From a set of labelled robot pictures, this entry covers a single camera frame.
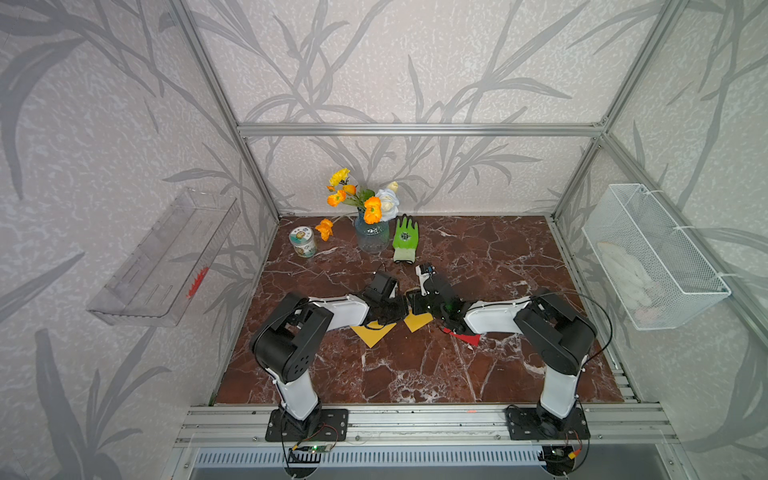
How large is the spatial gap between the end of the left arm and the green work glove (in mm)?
252

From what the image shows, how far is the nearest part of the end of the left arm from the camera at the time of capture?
2.51 feet

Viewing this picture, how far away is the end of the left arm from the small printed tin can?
0.39m

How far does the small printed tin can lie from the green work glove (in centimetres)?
31

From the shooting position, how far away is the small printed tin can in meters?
1.05

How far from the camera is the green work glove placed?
110 cm
